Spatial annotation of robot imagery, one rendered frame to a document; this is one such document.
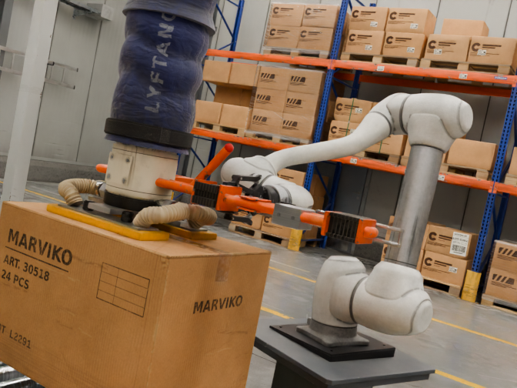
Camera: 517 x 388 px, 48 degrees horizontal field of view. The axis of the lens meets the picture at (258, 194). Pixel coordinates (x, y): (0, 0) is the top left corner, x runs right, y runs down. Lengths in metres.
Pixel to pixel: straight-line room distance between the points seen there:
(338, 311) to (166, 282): 0.79
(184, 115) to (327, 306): 0.80
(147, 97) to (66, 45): 11.10
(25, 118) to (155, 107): 3.31
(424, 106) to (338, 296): 0.65
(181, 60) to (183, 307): 0.59
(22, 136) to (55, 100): 7.75
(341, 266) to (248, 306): 0.48
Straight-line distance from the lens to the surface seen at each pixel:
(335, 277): 1.90
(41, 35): 4.76
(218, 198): 1.34
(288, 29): 9.86
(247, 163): 1.71
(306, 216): 1.23
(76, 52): 12.70
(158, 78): 1.46
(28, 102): 4.72
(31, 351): 1.59
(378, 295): 1.81
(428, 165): 1.87
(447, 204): 9.81
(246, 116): 9.96
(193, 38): 1.50
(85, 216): 1.48
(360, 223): 1.16
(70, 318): 1.46
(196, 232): 1.51
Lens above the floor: 1.31
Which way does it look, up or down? 3 degrees down
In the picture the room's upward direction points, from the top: 11 degrees clockwise
